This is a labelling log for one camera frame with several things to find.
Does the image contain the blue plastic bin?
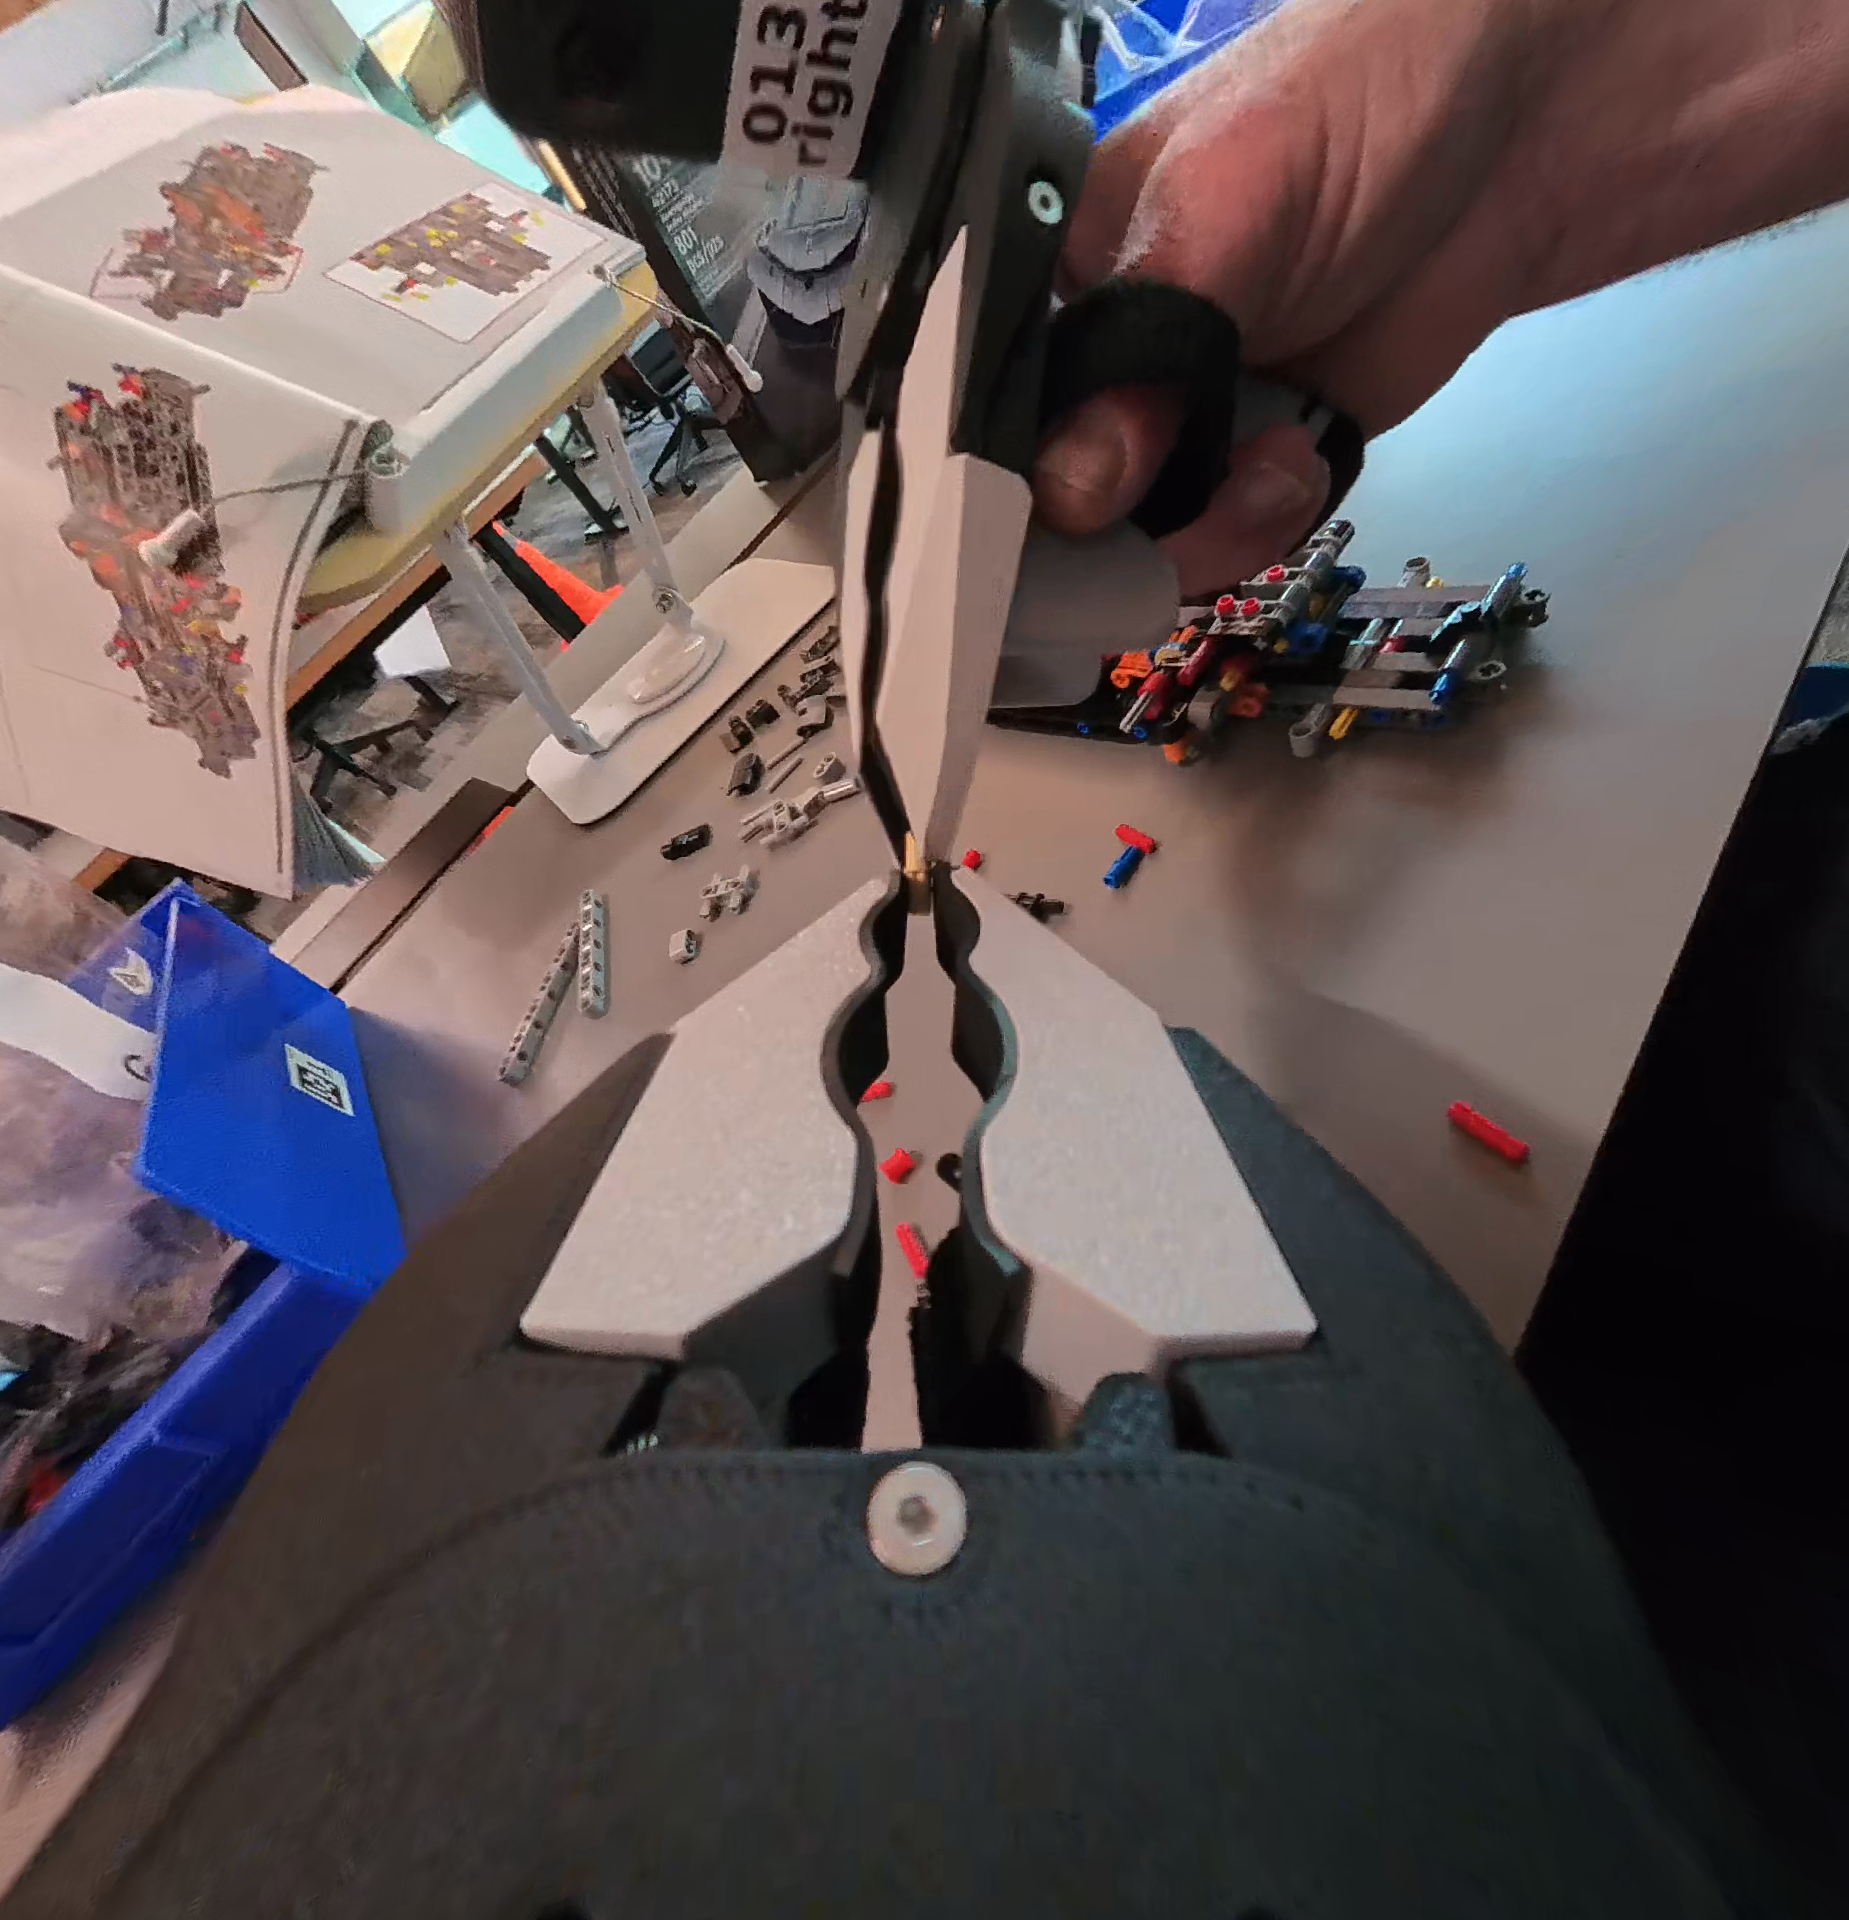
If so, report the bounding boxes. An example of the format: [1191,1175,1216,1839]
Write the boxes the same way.
[0,882,408,1742]

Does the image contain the pile of dark curved panels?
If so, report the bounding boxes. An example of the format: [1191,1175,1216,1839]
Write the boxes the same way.
[717,623,849,798]

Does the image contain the dark trousers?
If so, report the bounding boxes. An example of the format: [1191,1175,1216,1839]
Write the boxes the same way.
[1508,690,1849,1920]

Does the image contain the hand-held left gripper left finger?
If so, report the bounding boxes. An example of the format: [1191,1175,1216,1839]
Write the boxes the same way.
[520,874,903,1450]

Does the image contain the person's right hand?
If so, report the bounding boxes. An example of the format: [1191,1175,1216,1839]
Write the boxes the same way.
[1033,0,1692,596]

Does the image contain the dark lego set box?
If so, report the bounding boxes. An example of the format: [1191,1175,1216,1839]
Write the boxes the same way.
[608,142,883,487]

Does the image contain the clear plastic parts bag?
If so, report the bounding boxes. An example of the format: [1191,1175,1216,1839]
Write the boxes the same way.
[0,810,287,1563]

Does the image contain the lego instruction book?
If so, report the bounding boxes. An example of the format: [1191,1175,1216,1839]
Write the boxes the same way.
[0,82,647,901]

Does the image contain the orange object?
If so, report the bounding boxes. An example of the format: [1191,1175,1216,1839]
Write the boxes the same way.
[497,523,625,639]

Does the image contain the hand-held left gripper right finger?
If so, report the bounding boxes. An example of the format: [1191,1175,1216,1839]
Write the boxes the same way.
[909,867,1322,1450]

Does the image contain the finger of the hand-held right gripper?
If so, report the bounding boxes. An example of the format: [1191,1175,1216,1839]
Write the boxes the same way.
[882,455,1037,869]
[836,222,971,869]

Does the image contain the person's right forearm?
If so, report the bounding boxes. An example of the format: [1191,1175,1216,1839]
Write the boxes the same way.
[1645,0,1849,273]

